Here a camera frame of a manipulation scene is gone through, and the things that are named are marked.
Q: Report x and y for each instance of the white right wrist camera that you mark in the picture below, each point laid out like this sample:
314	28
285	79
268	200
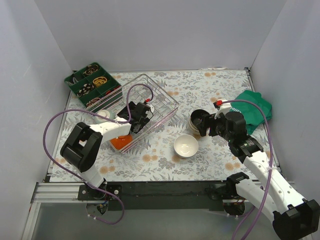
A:
222	106

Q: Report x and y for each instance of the white round bowl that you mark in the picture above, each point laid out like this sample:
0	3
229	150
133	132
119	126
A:
185	146

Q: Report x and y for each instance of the brown patterned rolled tie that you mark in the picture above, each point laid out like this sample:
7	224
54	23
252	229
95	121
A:
90	69

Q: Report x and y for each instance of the wire dish rack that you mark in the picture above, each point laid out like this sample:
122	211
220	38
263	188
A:
138	90

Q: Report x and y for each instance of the aluminium frame rail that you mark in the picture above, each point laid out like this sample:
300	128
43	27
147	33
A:
53	192

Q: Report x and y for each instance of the yellow rolled tie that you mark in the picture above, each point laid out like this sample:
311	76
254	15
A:
99	81

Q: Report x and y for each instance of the black white floral tie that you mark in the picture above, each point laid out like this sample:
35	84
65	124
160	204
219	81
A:
84	90

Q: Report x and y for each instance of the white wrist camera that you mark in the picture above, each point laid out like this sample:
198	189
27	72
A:
151	107
222	106

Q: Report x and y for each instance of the green cloth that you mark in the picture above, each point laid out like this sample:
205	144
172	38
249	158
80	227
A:
251	114

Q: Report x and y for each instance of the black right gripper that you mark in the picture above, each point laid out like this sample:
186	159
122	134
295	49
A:
207	124

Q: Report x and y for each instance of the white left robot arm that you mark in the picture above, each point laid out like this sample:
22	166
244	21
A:
82	146

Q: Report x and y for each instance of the orange black rolled tie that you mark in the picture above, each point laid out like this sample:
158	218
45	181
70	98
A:
111	90

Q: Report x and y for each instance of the orange bowl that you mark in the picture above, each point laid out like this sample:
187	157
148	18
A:
121	141

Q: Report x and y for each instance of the tan brown bowl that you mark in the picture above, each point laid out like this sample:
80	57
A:
196	117

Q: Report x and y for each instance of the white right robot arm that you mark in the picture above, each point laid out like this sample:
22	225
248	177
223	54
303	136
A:
291	214

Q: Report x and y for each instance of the pale green rimmed bowl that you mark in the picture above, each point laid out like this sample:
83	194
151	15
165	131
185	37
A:
102	115

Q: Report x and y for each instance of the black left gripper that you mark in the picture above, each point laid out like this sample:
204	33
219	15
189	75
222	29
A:
136	124

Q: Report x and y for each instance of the green divided organizer tray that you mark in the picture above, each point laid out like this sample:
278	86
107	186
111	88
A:
76	80

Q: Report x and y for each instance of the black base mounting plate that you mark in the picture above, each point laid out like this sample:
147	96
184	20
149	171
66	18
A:
165	195

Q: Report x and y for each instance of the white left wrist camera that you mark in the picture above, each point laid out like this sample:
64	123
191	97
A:
151	107

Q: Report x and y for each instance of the pink rose rolled tie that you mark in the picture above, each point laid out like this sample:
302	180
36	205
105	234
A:
92	101

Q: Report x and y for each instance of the beige floral bowl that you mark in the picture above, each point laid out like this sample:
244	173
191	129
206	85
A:
192	128

